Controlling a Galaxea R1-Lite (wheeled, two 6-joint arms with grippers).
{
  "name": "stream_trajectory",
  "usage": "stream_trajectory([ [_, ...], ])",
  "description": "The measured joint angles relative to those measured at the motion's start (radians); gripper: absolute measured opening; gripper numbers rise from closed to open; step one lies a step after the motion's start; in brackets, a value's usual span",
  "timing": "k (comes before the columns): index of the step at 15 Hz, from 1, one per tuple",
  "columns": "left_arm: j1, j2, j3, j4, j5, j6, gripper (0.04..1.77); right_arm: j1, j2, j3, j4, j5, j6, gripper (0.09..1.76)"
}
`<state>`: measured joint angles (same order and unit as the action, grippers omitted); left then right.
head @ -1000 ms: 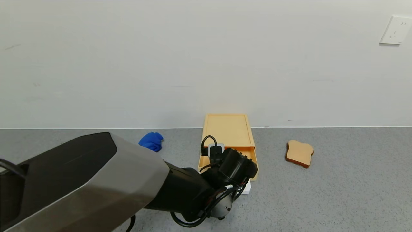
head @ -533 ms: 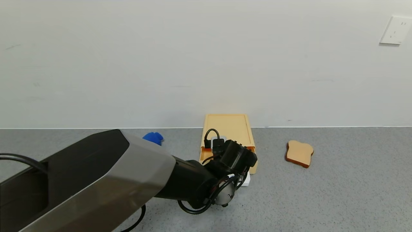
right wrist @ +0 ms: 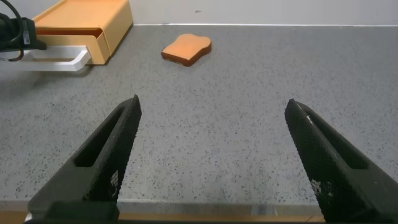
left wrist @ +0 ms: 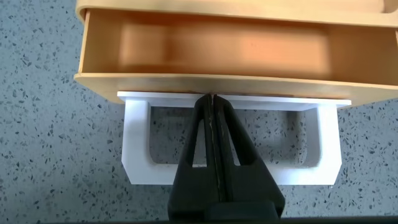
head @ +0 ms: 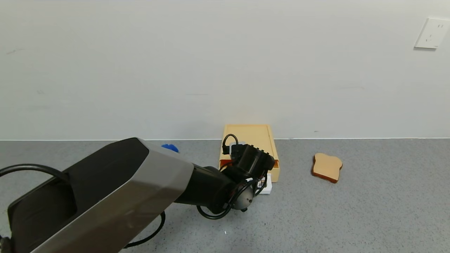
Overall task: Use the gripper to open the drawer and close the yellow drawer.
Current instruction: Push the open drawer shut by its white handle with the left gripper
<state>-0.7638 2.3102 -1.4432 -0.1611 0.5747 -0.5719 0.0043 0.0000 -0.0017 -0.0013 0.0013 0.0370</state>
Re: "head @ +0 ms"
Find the white wall socket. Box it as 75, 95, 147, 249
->
414, 18, 450, 50

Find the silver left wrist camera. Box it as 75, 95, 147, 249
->
229, 141, 246, 155

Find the black camera cable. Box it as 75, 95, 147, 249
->
221, 134, 239, 156

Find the toast slice toy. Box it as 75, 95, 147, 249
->
311, 153, 343, 184

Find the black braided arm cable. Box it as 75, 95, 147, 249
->
196, 177, 268, 221

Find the yellow drawer cabinet housing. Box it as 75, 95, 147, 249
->
219, 124, 280, 166

